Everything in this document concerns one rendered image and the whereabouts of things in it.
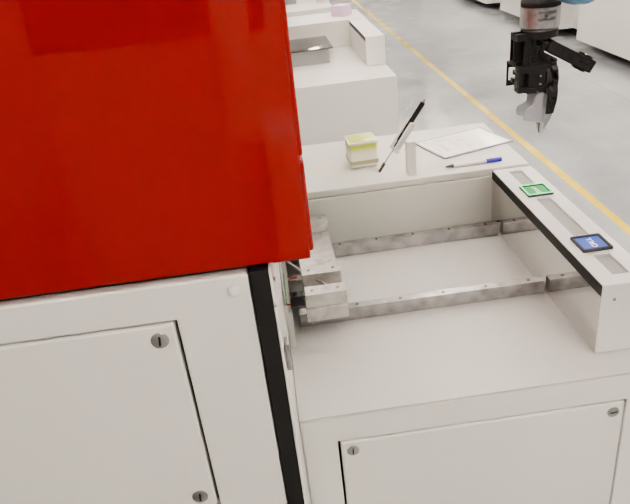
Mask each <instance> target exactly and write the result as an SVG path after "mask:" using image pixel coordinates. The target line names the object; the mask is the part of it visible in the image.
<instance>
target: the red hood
mask: <svg viewBox="0 0 630 504"><path fill-rule="evenodd" d="M302 153H303V152H302V143H301V135H300V126H299V118H298V109H297V100H296V92H295V83H294V75H293V66H292V57H291V49H290V40H289V30H288V21H287V13H286V4H285V0H0V300H1V299H9V298H16V297H23V296H31V295H38V294H45V293H53V292H60V291H67V290H74V289H82V288H89V287H96V286H104V285H111V284H118V283H125V282H133V281H140V280H147V279H155V278H162V277H169V276H177V275H184V274H191V273H198V272H206V271H213V270H220V269H228V268H235V267H242V266H249V265H257V264H264V263H271V262H272V263H277V262H285V261H292V260H299V259H307V258H310V257H311V254H310V250H313V248H314V246H313V238H312V229H311V221H310V212H309V203H308V195H307V186H306V178H305V169H304V162H303V158H302Z"/></svg>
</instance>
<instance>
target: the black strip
mask: <svg viewBox="0 0 630 504"><path fill-rule="evenodd" d="M492 179H493V181H494V182H495V183H496V184H497V185H498V186H499V187H500V188H501V189H502V190H503V191H504V192H505V194H506V195H507V196H508V197H509V198H510V199H511V200H512V201H513V202H514V203H515V204H516V205H517V207H518V208H519V209H520V210H521V211H522V212H523V213H524V214H525V215H526V216H527V217H528V218H529V220H530V221H531V222H532V223H533V224H534V225H535V226H536V227H537V228H538V229H539V230H540V231H541V233H542V234H543V235H544V236H545V237H546V238H547V239H548V240H549V241H550V242H551V243H552V244H553V246H554V247H555V248H556V249H557V250H558V251H559V252H560V253H561V254H562V255H563V256H564V257H565V259H566V260H567V261H568V262H569V263H570V264H571V265H572V266H573V267H574V268H575V269H576V270H577V272H578V273H579V274H580V275H581V276H582V277H583V278H584V279H585V280H586V281H587V282H588V283H589V285H590V286H591V287H592V288H593V289H594V290H595V291H596V292H597V293H598V294H599V295H600V296H601V295H602V287H603V286H602V285H601V284H600V283H599V282H598V281H597V280H596V279H595V277H594V276H593V275H592V274H591V273H590V272H589V271H588V270H587V269H586V268H585V267H584V266H583V265H582V264H581V263H580V262H579V261H578V260H577V259H576V258H575V257H574V255H573V254H572V253H571V252H570V251H569V250H568V249H567V248H566V247H565V246H564V245H563V244H562V243H561V242H560V241H559V240H558V239H557V238H556V237H555V236H554V235H553V233H552V232H551V231H550V230H549V229H548V228H547V227H546V226H545V225H544V224H543V223H542V222H541V221H540V220H539V219H538V218H537V217H536V216H535V215H534V214H533V212H532V211H531V210H530V209H529V208H528V207H527V206H526V205H525V204H524V203H523V202H522V201H521V200H520V199H519V198H518V197H517V196H516V195H515V194H514V193H513V192H512V190H511V189H510V188H509V187H508V186H507V185H506V184H505V183H504V182H503V181H502V180H501V179H500V178H499V177H498V176H497V175H496V174H495V173H494V172H493V171H492Z"/></svg>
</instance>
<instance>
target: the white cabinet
mask: <svg viewBox="0 0 630 504"><path fill-rule="evenodd" d="M299 424H300V430H301V437H302V444H303V451H304V458H305V464H306V471H307V478H308V485H309V491H310V498H311V504H630V374H627V375H620V376H613V377H606V378H599V379H593V380H586V381H579V382H572V383H565V384H558V385H552V386H545V387H538V388H531V389H524V390H517V391H511V392H504V393H497V394H490V395H483V396H476V397H470V398H463V399H456V400H449V401H442V402H436V403H429V404H422V405H415V406H408V407H401V408H395V409H388V410H381V411H374V412H367V413H360V414H354V415H347V416H340V417H333V418H326V419H319V420H313V421H306V422H299Z"/></svg>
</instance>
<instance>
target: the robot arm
mask: <svg viewBox="0 0 630 504"><path fill-rule="evenodd" d="M593 1H594V0H521V4H520V22H519V27H520V28H521V29H520V31H514V32H511V38H510V60H507V66H506V86H509V85H514V91H515V92H516V93H518V94H521V93H526V94H527V98H526V101H525V102H523V103H521V104H520V105H518V106H517V108H516V113H517V115H519V116H522V117H523V119H524V120H527V121H535V122H536V127H537V131H538V132H539V133H543V131H544V129H545V128H546V126H547V124H548V122H549V121H550V119H551V117H552V113H554V109H555V105H556V102H557V96H558V81H559V69H558V65H557V58H555V57H553V56H551V55H549V54H547V53H545V52H544V51H546V52H548V53H550V54H552V55H554V56H556V57H558V58H560V59H562V60H564V61H566V62H568V63H570V64H572V65H571V66H572V67H574V68H575V69H576V70H577V71H581V72H584V71H585V72H588V73H590V72H591V70H592V69H593V67H594V66H595V64H596V61H594V60H593V59H592V58H593V57H591V56H589V54H588V53H583V52H581V51H580V52H576V51H574V50H572V49H570V48H568V47H566V46H564V45H562V44H560V43H558V42H556V41H555V40H553V39H551V38H552V37H556V36H558V30H559V27H558V26H559V25H560V16H561V3H562V2H563V3H566V4H571V5H576V4H581V5H582V4H588V3H591V2H593ZM509 67H515V69H513V73H512V74H513V75H515V77H511V78H510V80H508V72H509Z"/></svg>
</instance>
